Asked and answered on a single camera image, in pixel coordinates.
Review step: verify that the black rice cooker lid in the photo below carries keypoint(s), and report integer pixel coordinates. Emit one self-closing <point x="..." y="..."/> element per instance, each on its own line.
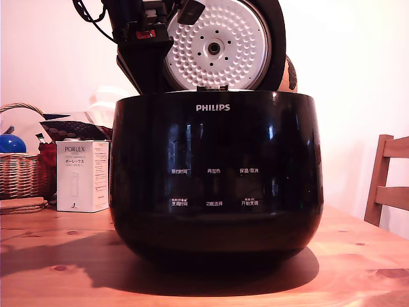
<point x="220" y="48"/>

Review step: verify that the black Philips rice cooker body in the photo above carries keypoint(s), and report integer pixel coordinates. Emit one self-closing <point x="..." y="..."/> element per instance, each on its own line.
<point x="217" y="179"/>

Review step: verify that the white plastic wrapper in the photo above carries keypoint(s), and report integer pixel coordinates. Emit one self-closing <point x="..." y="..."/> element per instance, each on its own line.
<point x="102" y="108"/>

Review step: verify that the dark dotted fabric pouch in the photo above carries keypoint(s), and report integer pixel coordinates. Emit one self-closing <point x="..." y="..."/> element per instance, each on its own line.
<point x="75" y="129"/>

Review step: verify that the green white small packet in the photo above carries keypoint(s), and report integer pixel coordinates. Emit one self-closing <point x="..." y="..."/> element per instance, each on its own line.
<point x="40" y="137"/>

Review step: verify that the red fabric item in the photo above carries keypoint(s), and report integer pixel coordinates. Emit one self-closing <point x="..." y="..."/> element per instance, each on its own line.
<point x="48" y="155"/>

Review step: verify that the white Porlex carton box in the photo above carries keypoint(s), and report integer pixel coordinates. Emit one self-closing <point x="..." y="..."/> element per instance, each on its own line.
<point x="83" y="179"/>

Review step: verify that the brown patterned vase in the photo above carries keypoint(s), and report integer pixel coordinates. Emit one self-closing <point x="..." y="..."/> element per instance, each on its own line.
<point x="290" y="75"/>

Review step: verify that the blue ball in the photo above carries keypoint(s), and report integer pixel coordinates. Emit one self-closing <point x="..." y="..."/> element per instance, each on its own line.
<point x="12" y="144"/>

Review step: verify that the woven wicker basket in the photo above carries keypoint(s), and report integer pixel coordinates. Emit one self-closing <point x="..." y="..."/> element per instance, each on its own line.
<point x="22" y="176"/>

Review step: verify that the wooden chair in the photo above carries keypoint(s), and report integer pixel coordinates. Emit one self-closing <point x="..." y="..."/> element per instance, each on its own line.
<point x="383" y="179"/>

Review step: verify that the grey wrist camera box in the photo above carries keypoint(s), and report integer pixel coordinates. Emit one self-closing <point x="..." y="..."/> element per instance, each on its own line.
<point x="151" y="14"/>

